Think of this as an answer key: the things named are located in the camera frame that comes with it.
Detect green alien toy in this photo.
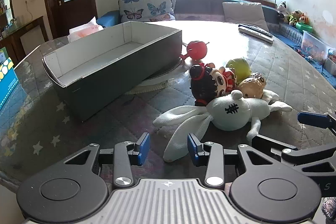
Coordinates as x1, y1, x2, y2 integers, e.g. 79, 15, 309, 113
226, 58, 252, 84

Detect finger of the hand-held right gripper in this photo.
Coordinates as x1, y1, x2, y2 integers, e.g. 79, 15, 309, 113
251, 134, 336, 184
297, 111, 336, 133

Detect grey pillow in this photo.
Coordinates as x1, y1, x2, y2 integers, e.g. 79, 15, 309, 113
222, 2, 269, 31

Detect small white bin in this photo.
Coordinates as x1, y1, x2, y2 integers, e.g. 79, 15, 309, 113
325, 49, 336, 73

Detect white plush fish toy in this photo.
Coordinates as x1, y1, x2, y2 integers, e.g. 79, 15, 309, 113
153, 90, 293, 163

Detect butterfly print pillow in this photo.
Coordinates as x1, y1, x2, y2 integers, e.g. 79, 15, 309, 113
125, 0, 178, 22
118, 0, 174, 23

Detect blue box with yellow dots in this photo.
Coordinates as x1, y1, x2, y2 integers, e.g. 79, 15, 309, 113
0, 47, 21, 111

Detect white remote control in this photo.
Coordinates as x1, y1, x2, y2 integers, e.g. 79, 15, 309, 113
241, 28, 274, 42

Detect black remote control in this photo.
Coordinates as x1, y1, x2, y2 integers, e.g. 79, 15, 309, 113
238, 25, 273, 38

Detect black white plush animal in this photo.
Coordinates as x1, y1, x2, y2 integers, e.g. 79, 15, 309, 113
277, 1, 289, 20

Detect grey quilted table cover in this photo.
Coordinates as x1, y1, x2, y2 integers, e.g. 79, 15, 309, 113
0, 20, 336, 224

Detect pink white plastic bag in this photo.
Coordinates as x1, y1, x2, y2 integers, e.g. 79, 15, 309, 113
68, 17, 105, 43

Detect red round toy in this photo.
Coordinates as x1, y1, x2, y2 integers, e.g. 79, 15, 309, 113
179, 40, 210, 61

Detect yellow green plush toy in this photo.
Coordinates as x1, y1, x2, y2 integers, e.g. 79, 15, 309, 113
289, 10, 302, 28

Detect low wooden sideboard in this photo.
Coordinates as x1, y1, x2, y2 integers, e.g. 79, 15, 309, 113
0, 16, 49, 56

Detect white board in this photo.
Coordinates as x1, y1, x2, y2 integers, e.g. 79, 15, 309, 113
20, 25, 44, 55

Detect grey cardboard box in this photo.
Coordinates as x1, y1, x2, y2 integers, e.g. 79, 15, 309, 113
42, 21, 183, 123

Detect black-haired doll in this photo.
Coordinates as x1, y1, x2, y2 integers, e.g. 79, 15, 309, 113
189, 63, 238, 107

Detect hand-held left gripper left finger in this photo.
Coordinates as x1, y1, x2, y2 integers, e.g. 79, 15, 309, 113
64, 133, 151, 189

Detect person's right hand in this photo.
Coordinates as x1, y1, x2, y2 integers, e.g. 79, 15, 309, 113
322, 196, 336, 224

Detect green bowl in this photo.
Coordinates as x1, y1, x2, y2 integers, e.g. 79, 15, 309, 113
296, 22, 314, 33

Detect clear plastic bin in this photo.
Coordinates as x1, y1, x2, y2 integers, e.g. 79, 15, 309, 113
301, 30, 332, 64

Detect blue bench sofa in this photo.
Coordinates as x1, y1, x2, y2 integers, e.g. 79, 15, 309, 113
97, 0, 336, 88

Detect wooden shelf cabinet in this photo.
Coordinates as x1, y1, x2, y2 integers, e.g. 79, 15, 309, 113
0, 0, 14, 41

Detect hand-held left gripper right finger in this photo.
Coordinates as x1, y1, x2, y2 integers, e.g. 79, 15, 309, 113
187, 133, 274, 189

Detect white round turntable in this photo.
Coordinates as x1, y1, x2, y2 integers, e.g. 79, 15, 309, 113
125, 57, 192, 95

